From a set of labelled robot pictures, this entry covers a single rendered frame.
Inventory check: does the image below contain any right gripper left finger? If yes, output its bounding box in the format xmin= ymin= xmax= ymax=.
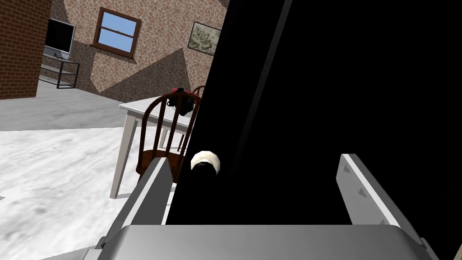
xmin=106 ymin=157 xmax=174 ymax=249

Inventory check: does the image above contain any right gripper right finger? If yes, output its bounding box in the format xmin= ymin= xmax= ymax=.
xmin=336 ymin=153 xmax=428 ymax=248

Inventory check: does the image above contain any brown wooden chair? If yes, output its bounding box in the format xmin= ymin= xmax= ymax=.
xmin=176 ymin=85 xmax=206 ymax=152
xmin=136 ymin=92 xmax=203 ymax=184

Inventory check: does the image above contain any white and black door knob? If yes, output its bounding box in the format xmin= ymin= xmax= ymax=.
xmin=189 ymin=151 xmax=221 ymax=176

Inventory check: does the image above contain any white table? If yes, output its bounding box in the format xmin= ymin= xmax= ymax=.
xmin=110 ymin=95 xmax=203 ymax=200

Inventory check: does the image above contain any black door leaf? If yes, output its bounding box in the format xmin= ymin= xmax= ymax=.
xmin=165 ymin=0 xmax=462 ymax=260

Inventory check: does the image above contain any brown framed window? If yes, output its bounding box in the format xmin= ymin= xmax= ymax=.
xmin=89 ymin=7 xmax=142 ymax=60

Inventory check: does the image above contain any television on black stand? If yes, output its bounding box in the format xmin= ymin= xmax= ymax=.
xmin=39 ymin=18 xmax=81 ymax=89

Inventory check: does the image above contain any framed wall picture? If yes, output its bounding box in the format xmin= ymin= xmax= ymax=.
xmin=187 ymin=21 xmax=222 ymax=56

